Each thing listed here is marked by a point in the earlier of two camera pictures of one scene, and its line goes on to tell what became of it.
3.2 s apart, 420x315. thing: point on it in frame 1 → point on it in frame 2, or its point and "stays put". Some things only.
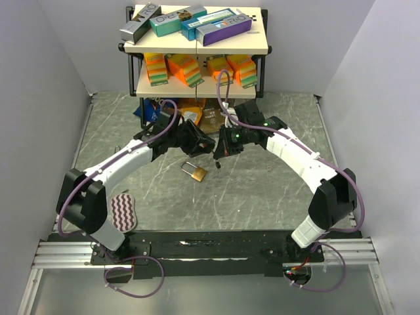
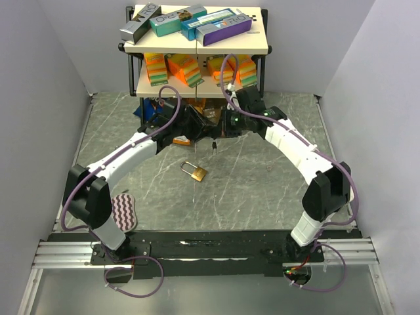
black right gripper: x=225 y=147 → x=226 y=129
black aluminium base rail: x=210 y=254 stays put
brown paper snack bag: x=210 y=121 stays put
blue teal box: x=188 y=26 stays put
